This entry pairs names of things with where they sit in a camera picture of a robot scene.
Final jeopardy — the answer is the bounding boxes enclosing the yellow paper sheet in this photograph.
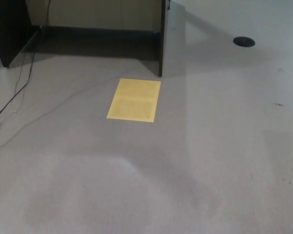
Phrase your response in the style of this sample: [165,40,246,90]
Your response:
[106,78,162,122]

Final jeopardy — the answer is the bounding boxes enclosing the black round floor cover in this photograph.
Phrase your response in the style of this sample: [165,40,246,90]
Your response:
[233,36,256,47]

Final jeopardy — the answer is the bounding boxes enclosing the dark wooden desk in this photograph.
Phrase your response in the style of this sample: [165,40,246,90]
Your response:
[0,0,186,78]

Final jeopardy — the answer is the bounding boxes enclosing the thin grey floor cable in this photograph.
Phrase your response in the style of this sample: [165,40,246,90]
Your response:
[0,79,120,152]

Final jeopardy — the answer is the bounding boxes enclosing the black floor cable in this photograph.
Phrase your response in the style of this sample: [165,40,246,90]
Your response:
[0,0,51,122]

